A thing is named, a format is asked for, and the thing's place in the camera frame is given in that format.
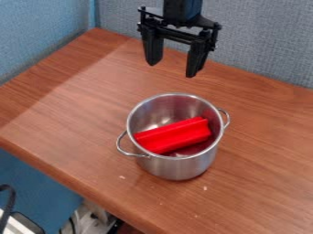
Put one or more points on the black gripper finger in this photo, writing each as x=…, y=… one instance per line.
x=197, y=57
x=153, y=45

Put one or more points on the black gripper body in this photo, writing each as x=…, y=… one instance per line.
x=180, y=22

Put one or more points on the stainless steel pot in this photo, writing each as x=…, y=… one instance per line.
x=160, y=110

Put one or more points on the red block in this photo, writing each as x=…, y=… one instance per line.
x=174, y=135

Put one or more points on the white power strip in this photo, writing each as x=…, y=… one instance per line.
x=89, y=220

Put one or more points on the grey white device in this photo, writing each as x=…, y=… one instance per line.
x=22, y=225

